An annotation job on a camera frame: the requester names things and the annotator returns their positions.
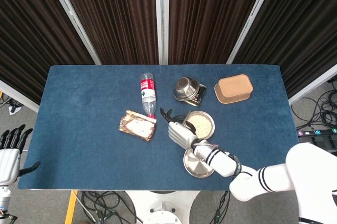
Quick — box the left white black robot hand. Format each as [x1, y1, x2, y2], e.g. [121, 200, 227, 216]
[0, 124, 41, 186]

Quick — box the red gold snack packet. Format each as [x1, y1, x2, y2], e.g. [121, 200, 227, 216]
[116, 110, 157, 142]

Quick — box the dark brown curtain partition panel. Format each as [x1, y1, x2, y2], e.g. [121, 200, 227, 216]
[55, 0, 169, 66]
[0, 0, 102, 113]
[168, 0, 269, 66]
[226, 0, 337, 106]

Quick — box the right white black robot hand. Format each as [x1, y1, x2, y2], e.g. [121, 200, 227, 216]
[160, 107, 198, 153]

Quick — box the blue felt table mat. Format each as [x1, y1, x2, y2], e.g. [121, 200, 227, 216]
[17, 65, 308, 190]

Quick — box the black digital kitchen scale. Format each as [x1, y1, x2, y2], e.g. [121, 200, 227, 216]
[184, 83, 207, 106]

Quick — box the white paper scrap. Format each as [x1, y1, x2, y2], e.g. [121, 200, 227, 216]
[9, 104, 24, 115]

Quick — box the upturned steel bowl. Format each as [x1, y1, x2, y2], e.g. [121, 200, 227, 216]
[173, 77, 200, 101]

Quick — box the brown rectangular lidded box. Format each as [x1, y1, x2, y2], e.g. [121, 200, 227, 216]
[214, 74, 254, 104]

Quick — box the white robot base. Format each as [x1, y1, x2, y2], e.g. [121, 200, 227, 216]
[123, 190, 202, 224]

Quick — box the empty shallow metal plate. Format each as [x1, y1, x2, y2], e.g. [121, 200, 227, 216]
[183, 148, 215, 179]

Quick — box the clear bottle with red label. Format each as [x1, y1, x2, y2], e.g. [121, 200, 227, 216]
[138, 72, 158, 118]

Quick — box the metal bowl holding rice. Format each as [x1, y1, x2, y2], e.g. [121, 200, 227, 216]
[183, 111, 215, 140]

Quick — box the black floor cable bundle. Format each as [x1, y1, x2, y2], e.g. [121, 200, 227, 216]
[78, 191, 143, 224]
[291, 79, 337, 130]

